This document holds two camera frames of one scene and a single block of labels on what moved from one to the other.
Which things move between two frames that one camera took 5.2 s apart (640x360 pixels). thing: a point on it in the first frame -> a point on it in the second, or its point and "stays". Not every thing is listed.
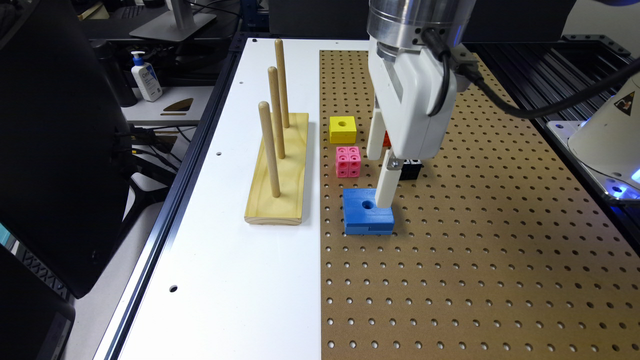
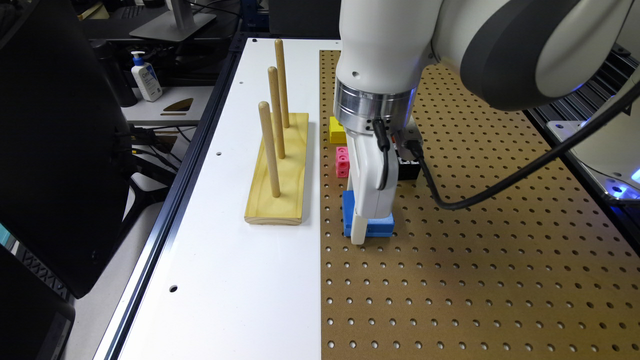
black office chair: (65, 161) stays
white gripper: (408, 87) -> (365, 168)
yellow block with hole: (342, 129) stays
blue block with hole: (361, 215) stays
